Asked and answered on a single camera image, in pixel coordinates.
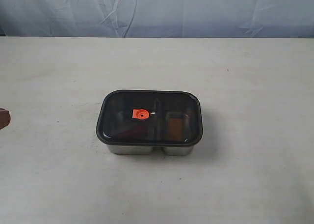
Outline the steel two-compartment lunch box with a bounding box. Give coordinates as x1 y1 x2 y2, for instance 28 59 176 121
96 89 203 157

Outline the red toy sausage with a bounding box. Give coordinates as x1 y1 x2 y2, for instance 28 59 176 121
118 125 148 140

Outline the dark transparent lunch box lid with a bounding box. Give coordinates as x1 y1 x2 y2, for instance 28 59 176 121
95 89 203 146

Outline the yellow toy cheese wedge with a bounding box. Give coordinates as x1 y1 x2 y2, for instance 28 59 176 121
167 118 183 141

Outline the blue-grey backdrop cloth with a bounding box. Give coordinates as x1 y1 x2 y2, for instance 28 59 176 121
0 0 314 38

